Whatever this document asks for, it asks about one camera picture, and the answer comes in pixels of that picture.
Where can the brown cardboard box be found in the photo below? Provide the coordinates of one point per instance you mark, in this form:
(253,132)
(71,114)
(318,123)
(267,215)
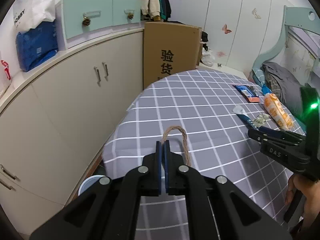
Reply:
(169,48)

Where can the light blue trash bin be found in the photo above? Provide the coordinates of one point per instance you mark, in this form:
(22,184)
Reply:
(88,182)

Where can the mint green drawer unit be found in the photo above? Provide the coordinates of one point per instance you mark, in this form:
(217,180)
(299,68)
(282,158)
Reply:
(78,21)

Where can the mint green bunk bed frame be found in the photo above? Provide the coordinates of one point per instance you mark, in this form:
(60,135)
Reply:
(299,21)

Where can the white shopping bag black text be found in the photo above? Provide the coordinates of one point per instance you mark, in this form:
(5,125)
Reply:
(28,14)

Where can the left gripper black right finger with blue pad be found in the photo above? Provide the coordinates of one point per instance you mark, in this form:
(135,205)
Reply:
(216,208)

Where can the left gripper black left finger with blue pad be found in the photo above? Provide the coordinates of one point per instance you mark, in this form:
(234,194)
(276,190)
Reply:
(109,208)

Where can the blue folded bag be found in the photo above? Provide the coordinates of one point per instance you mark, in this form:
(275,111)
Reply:
(36,46)

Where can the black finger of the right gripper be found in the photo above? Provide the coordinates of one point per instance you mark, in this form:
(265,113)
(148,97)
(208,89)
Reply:
(265,139)

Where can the cream low cabinet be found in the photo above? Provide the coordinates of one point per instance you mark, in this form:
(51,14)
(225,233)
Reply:
(54,128)

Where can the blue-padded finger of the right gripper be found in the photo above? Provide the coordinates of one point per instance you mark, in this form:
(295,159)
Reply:
(282,134)

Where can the crumpled green white wrapper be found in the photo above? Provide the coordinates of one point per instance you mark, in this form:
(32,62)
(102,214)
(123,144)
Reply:
(261,119)

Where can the person's right hand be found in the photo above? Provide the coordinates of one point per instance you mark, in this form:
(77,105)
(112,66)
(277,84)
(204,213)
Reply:
(295,183)

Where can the white red plastic bag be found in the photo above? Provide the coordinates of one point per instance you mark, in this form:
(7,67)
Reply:
(5,77)

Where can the orange white snack bag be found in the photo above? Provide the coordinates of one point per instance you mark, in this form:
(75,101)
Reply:
(276,111)

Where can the blue orange snack packet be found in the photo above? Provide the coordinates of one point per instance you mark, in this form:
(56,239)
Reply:
(248,92)

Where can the blue white long wrapper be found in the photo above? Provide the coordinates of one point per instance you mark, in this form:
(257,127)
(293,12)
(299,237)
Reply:
(240,112)

